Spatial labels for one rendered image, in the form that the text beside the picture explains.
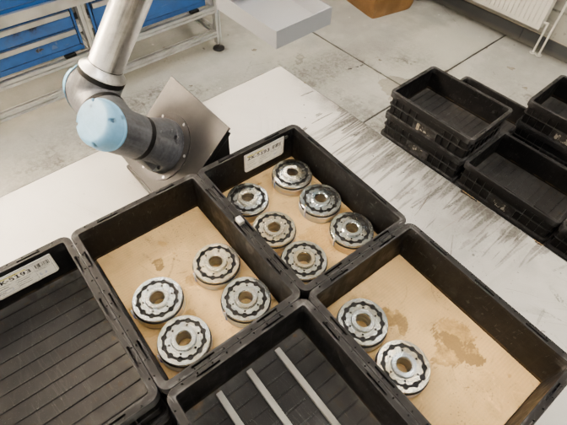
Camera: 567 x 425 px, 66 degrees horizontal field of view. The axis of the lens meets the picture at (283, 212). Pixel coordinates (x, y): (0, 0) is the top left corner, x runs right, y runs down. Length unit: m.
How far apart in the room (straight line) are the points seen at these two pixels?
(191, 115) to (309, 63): 1.98
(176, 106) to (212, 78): 1.72
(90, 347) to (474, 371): 0.75
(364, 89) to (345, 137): 1.48
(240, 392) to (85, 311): 0.36
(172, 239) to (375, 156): 0.72
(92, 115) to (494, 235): 1.09
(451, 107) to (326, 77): 1.13
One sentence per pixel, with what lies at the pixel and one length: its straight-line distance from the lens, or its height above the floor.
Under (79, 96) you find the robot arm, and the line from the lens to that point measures 1.20.
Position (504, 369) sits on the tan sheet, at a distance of 1.00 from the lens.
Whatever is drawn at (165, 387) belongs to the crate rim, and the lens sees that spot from 0.79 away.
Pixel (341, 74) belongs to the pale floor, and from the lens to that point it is 3.05.
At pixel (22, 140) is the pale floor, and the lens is 2.81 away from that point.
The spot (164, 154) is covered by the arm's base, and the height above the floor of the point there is 0.87.
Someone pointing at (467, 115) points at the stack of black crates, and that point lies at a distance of 2.09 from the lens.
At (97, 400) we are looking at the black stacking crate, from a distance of 0.92.
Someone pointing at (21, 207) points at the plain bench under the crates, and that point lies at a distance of 1.42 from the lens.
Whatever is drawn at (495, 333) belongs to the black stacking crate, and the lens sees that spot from 1.01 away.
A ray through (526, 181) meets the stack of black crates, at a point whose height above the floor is 0.38.
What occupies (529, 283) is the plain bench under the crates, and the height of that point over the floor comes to 0.70.
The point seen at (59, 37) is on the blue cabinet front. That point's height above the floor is 0.43.
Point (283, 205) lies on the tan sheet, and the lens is 1.09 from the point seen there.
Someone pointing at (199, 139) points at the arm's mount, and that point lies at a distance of 1.18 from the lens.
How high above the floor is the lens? 1.67
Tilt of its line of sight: 51 degrees down
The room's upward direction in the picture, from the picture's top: 3 degrees clockwise
